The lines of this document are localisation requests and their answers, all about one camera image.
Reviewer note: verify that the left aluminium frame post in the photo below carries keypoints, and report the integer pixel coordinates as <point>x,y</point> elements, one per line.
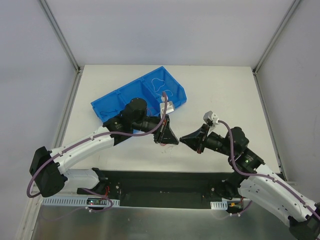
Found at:
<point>59,34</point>

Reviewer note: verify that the right aluminium frame post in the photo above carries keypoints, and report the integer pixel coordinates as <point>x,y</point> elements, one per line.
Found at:
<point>277,34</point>

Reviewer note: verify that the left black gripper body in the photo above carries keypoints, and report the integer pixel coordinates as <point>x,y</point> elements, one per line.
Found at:
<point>161,130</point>

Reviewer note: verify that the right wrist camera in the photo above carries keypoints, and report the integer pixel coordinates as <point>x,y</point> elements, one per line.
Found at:
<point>211,119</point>

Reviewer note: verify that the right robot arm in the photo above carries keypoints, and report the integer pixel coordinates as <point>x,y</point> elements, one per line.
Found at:
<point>254,180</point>

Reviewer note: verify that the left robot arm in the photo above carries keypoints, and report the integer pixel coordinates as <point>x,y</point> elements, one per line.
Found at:
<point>52,170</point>

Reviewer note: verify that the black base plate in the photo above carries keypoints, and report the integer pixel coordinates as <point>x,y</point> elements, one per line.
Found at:
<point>151,189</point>

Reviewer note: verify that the left white cable duct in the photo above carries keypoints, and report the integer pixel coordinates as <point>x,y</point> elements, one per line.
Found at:
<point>76,201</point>

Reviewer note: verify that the silver metal sheet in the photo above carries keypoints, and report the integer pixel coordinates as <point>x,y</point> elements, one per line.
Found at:
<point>124,223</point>

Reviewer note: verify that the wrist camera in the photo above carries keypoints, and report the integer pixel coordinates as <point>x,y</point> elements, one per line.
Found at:
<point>166,108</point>
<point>211,119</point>

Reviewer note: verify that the blue plastic divided bin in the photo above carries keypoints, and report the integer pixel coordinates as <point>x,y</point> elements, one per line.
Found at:
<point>148,87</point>

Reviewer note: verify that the white cable duct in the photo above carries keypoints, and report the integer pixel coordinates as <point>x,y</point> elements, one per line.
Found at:
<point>76,201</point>
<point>219,205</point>

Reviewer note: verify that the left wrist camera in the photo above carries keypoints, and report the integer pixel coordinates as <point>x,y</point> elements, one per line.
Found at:
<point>166,108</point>

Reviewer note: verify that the aluminium frame post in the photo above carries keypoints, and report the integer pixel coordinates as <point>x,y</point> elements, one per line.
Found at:
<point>277,34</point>
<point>59,34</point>

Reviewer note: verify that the right white cable duct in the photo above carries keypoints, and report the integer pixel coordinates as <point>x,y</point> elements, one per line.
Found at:
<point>219,205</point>

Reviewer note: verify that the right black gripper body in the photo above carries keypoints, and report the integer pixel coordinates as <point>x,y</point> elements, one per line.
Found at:
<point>202,139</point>

